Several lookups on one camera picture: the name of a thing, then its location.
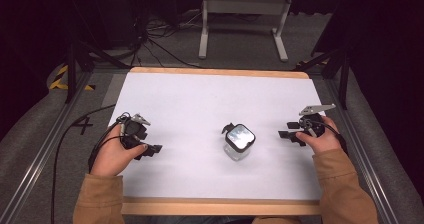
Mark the person's left hand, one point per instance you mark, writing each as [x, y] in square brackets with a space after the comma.
[113, 157]

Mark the black tripod stand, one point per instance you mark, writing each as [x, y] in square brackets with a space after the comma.
[333, 67]
[85, 60]

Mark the yellow black floor tape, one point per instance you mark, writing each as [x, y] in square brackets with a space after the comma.
[63, 80]

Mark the white metal stand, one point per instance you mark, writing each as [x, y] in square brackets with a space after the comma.
[244, 20]

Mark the person's right hand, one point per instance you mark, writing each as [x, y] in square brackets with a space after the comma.
[321, 140]

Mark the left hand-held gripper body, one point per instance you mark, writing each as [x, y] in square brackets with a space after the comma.
[134, 128]

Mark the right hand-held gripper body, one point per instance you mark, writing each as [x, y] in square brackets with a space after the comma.
[312, 119]

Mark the clear jar with black lid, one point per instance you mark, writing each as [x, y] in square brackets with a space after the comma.
[238, 142]

